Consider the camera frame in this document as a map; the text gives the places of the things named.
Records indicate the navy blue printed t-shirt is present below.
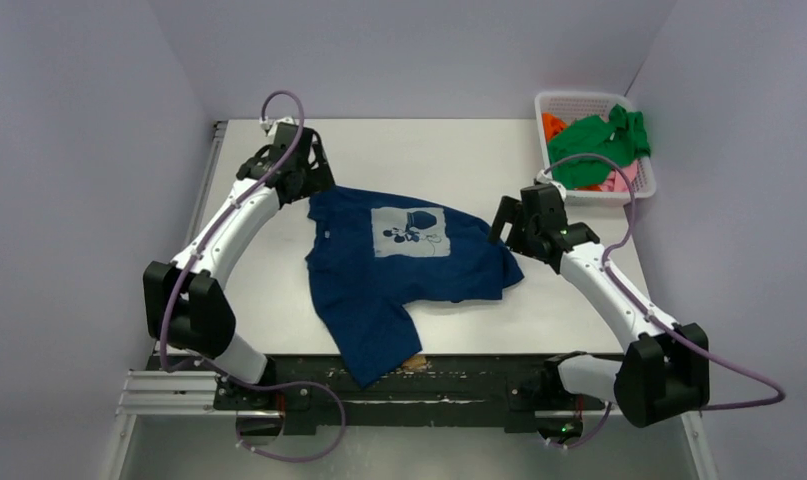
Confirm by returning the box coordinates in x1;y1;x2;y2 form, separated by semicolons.
306;187;524;388

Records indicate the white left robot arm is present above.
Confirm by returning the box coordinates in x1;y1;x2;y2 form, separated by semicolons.
143;119;334;385

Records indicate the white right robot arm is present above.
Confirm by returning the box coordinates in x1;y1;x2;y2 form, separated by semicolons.
488;183;710;427

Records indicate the pink t-shirt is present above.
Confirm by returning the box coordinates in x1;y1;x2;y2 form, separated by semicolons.
598;160;640;193

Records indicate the orange t-shirt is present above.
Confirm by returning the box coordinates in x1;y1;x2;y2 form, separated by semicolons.
541;112;568;143

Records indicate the white plastic laundry basket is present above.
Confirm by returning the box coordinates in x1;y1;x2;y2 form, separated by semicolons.
534;90;656;205

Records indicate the green t-shirt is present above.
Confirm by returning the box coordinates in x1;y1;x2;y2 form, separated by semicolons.
547;105;651;191

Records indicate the black mounting base rail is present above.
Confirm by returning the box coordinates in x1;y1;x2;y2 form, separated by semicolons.
179;354;604;438

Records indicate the aluminium frame rail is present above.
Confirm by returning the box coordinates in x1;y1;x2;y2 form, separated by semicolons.
116;371;216;416

